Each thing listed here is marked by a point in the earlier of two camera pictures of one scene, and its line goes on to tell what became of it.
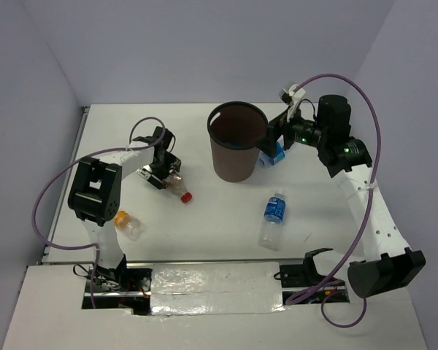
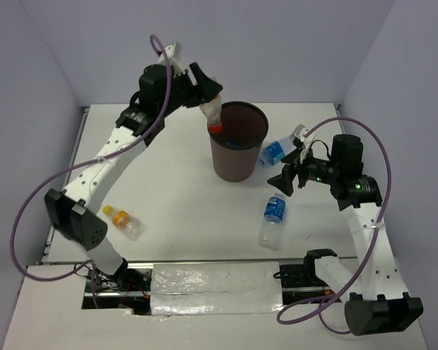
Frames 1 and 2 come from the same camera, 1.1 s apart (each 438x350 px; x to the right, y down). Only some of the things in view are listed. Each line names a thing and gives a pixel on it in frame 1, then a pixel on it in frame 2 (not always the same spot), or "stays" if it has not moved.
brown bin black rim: [235, 129] stays
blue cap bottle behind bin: [266, 160] stays
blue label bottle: [271, 234] stays
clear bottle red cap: [174, 182] → [212, 109]
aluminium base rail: [129, 286] stays
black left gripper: [172, 163] → [185, 78]
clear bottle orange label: [128, 223] stays
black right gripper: [274, 129] → [284, 180]
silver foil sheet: [215, 288] stays
